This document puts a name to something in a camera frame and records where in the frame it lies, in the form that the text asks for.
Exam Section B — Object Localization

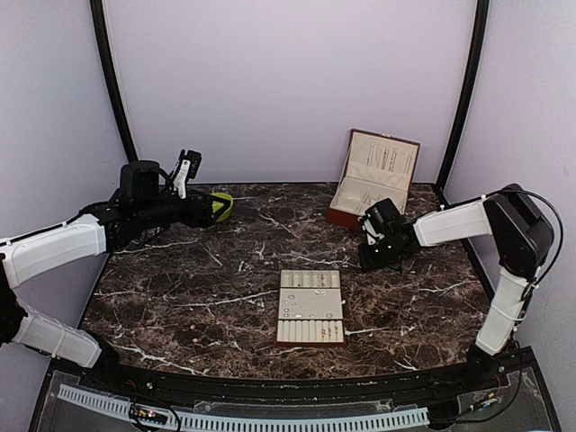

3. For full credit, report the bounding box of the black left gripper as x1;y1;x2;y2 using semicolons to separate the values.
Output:
137;186;230;230

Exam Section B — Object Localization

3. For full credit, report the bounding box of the beige jewelry tray insert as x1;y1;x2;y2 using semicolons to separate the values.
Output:
276;270;346;347

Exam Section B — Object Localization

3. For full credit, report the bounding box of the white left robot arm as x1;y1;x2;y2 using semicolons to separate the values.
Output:
1;150;233;392

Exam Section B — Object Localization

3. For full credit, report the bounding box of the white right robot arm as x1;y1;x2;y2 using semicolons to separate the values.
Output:
358;184;564;391

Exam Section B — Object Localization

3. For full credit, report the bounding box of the red wooden jewelry box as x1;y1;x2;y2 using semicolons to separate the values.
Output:
327;129;420;230

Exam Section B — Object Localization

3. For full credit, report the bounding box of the green plastic bowl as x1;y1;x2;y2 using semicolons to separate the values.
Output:
211;192;235;223

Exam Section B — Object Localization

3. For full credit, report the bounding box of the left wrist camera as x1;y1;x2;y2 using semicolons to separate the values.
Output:
170;149;202;199

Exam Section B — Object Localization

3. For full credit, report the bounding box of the black front table rail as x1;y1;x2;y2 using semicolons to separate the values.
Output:
71;337;514;409

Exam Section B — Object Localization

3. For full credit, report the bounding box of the black right frame post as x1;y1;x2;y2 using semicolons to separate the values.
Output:
435;0;490;196

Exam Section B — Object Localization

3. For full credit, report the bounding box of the black frame post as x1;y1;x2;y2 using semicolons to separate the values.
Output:
89;0;139;163
435;0;490;196

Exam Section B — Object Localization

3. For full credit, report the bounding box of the white slotted cable duct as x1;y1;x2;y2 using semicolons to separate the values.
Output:
57;384;429;431

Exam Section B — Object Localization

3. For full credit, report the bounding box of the black left frame post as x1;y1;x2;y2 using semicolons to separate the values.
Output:
89;0;139;163

